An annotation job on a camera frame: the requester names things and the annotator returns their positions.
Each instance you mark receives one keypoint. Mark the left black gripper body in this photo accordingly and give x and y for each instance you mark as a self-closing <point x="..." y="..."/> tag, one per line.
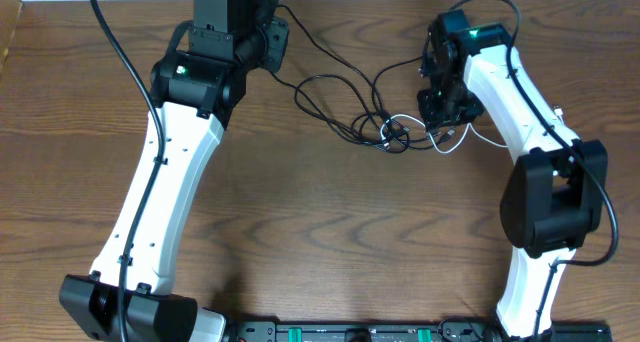
<point x="276" y="37"/>

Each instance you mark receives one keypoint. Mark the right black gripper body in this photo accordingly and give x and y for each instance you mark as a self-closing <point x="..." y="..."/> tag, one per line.
<point x="450" y="104"/>

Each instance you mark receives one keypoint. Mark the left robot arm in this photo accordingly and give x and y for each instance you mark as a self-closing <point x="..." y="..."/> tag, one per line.
<point x="127" y="294"/>

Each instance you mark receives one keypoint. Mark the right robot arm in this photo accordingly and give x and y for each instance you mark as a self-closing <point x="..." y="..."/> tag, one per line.
<point x="552" y="199"/>

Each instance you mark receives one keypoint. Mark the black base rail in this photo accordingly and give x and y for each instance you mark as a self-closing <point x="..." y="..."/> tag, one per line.
<point x="448" y="330"/>

